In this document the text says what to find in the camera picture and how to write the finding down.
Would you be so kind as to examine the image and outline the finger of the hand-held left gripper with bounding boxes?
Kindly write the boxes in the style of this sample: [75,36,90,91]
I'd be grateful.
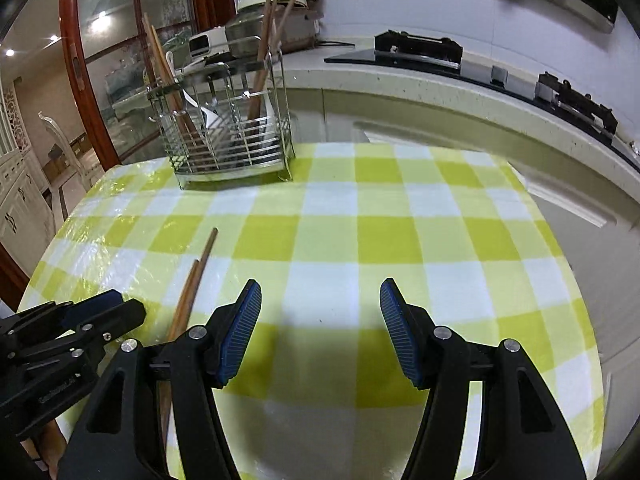
[0,292,123,346]
[15,299,147,376]

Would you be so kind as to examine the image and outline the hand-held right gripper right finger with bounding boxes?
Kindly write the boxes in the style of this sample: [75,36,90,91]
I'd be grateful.
[379,277,586,480]

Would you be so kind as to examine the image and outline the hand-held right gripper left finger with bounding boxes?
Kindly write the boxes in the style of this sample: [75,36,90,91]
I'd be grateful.
[57,280,263,480]

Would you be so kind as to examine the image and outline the metal wire utensil rack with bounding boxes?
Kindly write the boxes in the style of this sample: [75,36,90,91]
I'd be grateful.
[146,50,296,191]

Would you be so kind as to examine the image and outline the person's left hand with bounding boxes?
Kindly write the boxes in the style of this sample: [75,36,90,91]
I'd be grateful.
[22,417,68,476]

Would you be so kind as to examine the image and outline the green white checkered tablecloth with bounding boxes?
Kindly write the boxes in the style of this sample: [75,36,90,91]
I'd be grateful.
[17,142,606,480]

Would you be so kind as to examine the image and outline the white carved cabinet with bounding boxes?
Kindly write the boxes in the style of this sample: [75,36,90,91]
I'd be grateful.
[0,80,56,273]

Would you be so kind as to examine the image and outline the white chair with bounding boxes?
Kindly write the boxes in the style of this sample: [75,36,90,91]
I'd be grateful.
[37,111,106,193]

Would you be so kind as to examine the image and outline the white spoon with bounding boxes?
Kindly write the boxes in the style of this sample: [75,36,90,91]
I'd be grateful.
[165,51,223,133]

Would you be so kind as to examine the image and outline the white stone kitchen counter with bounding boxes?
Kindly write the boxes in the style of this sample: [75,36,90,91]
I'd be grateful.
[280,42,640,186]

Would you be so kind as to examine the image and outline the glass sliding door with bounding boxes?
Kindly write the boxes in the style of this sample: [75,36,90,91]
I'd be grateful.
[75,0,201,166]

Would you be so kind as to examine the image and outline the black glass cooktop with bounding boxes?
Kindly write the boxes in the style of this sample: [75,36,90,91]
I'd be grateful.
[324,31,640,161]

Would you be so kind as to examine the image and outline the black burner grate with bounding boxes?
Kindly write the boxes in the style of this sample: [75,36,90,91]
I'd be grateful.
[375,31,463,68]
[537,72,619,136]

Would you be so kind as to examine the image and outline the small white appliance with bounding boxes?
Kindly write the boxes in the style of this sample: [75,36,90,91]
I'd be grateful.
[189,27,232,59]

